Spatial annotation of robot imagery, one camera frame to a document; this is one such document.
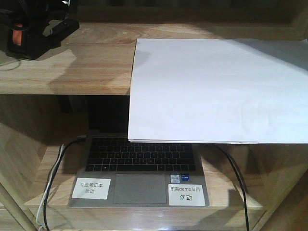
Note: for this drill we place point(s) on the light wooden shelf unit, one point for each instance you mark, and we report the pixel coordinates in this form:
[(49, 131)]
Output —
[(97, 59)]

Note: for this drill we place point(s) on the left white laptop sticker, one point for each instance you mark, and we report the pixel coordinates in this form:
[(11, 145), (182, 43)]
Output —
[(91, 188)]

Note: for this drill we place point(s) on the right white laptop sticker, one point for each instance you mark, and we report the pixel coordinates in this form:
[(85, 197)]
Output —
[(186, 195)]

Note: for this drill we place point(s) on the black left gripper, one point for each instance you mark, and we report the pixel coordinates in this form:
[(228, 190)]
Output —
[(25, 14)]

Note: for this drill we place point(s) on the white laptop sticker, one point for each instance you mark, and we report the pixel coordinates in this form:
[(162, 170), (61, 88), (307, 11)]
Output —
[(91, 188), (186, 195)]

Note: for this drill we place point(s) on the silver open laptop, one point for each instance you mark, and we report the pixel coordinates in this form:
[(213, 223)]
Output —
[(139, 172)]

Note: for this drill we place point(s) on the black stapler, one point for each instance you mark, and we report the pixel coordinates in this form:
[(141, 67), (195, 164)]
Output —
[(34, 42)]

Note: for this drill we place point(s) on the white paper stack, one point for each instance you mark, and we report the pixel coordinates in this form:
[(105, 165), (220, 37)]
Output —
[(219, 91)]

